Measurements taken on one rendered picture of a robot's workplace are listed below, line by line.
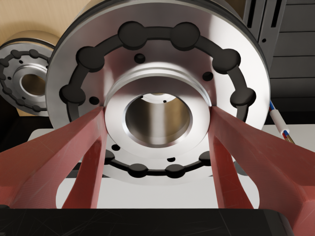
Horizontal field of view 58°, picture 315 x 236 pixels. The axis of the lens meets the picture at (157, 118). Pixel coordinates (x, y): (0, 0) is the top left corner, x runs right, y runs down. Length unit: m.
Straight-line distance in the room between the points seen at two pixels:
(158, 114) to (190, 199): 0.63
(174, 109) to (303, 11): 0.24
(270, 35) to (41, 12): 0.24
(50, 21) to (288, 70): 0.29
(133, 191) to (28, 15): 0.52
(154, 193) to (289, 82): 0.47
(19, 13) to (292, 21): 0.30
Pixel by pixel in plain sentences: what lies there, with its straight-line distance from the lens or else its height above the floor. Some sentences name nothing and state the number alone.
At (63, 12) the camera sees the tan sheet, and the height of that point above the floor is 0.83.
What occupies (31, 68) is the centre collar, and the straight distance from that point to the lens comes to 0.35.
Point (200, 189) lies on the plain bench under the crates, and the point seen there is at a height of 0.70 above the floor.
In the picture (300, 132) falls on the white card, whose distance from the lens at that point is 0.40.
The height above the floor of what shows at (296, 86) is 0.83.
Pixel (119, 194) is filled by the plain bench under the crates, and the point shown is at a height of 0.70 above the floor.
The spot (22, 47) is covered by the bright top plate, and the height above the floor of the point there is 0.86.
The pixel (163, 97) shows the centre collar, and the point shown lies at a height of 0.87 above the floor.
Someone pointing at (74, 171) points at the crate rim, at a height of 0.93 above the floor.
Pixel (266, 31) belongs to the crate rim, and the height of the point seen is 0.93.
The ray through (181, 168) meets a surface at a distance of 0.16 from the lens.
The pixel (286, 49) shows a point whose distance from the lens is 0.38.
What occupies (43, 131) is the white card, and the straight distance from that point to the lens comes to 0.41.
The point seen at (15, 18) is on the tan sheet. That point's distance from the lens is 0.37.
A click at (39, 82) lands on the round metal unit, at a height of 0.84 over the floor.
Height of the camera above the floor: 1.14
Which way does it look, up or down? 51 degrees down
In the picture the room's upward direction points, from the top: 179 degrees counter-clockwise
